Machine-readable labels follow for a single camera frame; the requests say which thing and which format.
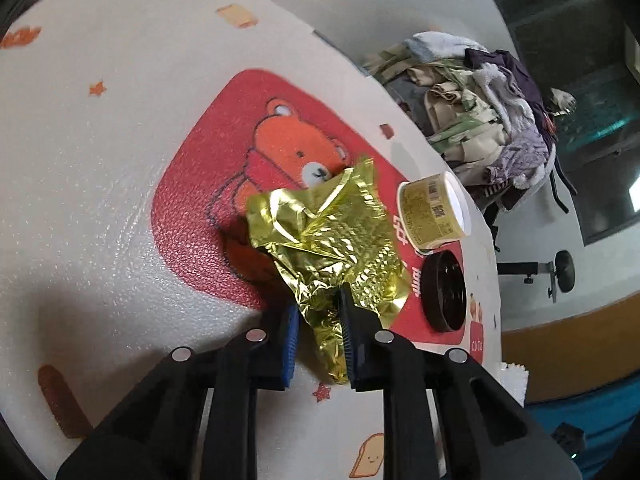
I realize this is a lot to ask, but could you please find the white cartoon printed mat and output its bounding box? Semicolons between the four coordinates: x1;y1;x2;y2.
0;0;503;480

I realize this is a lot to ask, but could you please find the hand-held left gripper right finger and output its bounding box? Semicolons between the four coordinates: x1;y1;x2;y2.
337;282;583;480

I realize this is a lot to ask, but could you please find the blue bag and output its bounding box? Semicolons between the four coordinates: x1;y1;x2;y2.
525;385;640;480

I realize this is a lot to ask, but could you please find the pile of clothes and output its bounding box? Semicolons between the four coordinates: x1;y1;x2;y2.
362;31;576;211

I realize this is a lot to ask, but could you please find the dark glass window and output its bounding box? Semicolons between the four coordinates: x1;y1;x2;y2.
475;0;640;247

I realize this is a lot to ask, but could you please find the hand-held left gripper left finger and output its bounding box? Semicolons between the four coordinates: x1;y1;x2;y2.
55;305;301;480

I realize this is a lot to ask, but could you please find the black round lid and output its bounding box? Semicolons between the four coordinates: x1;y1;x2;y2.
419;250;469;334

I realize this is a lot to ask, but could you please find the white foam net sleeve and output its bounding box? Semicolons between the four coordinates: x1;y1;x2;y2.
495;360;531;409

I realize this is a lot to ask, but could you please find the black office chair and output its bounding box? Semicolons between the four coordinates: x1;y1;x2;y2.
480;160;578;307

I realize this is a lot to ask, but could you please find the small black device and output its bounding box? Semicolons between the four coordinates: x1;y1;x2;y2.
550;422;587;461

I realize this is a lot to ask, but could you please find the yellow paper cup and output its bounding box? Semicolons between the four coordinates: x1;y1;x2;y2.
396;171;473;254

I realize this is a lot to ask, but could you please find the wooden panel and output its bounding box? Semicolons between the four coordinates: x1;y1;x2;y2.
500;300;640;404

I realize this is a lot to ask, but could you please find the gold foil wrapper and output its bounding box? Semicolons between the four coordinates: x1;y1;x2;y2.
246;156;411;385

